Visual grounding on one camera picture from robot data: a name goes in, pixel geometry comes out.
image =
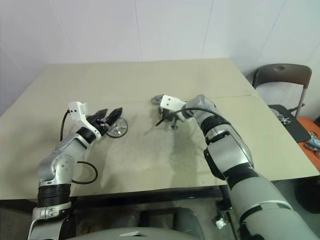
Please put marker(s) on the spare silver spoked wheel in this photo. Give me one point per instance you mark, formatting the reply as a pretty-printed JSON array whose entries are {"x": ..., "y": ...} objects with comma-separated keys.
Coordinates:
[{"x": 285, "y": 120}]

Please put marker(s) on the white crumpled item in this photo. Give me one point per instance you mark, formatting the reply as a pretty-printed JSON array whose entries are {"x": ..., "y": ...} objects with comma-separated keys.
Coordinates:
[{"x": 220, "y": 223}]

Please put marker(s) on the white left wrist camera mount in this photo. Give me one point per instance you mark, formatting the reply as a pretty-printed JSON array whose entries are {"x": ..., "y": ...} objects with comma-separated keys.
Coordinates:
[{"x": 77, "y": 110}]

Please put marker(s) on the grey motor housing lid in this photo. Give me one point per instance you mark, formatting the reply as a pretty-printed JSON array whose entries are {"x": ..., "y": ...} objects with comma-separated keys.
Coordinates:
[{"x": 155, "y": 100}]

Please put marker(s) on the silver spoked rotor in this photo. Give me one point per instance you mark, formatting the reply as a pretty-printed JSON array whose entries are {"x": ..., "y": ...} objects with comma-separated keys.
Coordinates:
[{"x": 120, "y": 130}]

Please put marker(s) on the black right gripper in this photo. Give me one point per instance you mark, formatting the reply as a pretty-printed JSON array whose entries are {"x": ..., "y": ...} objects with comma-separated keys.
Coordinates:
[{"x": 165, "y": 115}]

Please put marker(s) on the blue and white object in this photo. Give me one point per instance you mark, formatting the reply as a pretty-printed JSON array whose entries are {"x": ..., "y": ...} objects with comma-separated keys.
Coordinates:
[{"x": 313, "y": 143}]

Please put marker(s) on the orange box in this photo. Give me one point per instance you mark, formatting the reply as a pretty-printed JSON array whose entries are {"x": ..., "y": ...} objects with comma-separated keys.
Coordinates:
[{"x": 308, "y": 160}]

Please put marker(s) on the black table frame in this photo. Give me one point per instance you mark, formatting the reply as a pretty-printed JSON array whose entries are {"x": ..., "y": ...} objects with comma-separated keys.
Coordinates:
[{"x": 125, "y": 195}]

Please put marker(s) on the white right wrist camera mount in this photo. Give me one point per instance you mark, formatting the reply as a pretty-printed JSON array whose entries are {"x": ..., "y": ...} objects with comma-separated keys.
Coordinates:
[{"x": 170, "y": 102}]

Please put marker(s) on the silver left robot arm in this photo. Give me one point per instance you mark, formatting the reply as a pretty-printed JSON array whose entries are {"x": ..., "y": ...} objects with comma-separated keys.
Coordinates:
[{"x": 62, "y": 150}]

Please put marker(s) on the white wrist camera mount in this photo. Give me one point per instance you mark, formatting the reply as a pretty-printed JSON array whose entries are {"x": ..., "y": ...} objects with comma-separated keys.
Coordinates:
[
  {"x": 170, "y": 102},
  {"x": 77, "y": 110}
]

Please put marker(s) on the grey rounded robot torso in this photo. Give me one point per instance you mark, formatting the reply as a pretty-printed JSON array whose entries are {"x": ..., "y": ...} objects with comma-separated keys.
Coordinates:
[{"x": 112, "y": 234}]

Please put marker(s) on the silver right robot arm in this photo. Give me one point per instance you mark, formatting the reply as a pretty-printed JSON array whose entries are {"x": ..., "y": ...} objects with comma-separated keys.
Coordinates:
[{"x": 225, "y": 150}]

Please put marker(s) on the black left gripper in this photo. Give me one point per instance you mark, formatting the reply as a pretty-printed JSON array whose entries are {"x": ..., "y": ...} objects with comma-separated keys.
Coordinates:
[{"x": 97, "y": 123}]

